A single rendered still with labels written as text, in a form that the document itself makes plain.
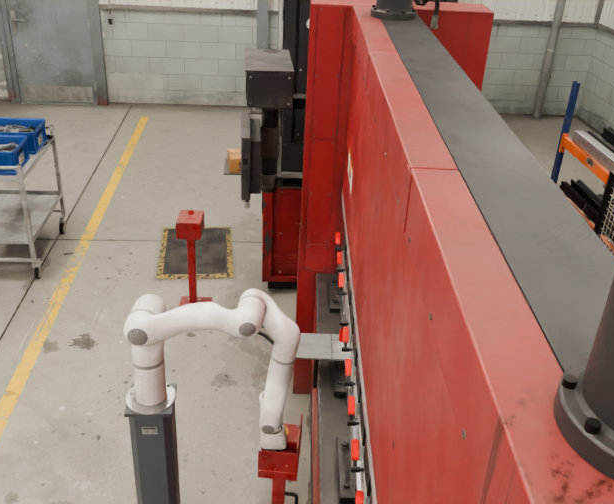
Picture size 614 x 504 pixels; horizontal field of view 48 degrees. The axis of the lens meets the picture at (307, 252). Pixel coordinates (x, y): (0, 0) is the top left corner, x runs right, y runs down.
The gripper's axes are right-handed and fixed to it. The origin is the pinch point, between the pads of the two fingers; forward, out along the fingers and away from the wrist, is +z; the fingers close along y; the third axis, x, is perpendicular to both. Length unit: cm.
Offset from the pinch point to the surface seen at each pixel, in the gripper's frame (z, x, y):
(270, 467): 1.5, 4.8, 1.4
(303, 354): -25.3, -34.4, -9.7
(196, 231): -7, -190, 75
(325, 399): -11.8, -21.3, -19.6
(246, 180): -65, -135, 28
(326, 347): -24, -41, -19
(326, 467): -11.6, 16.7, -22.1
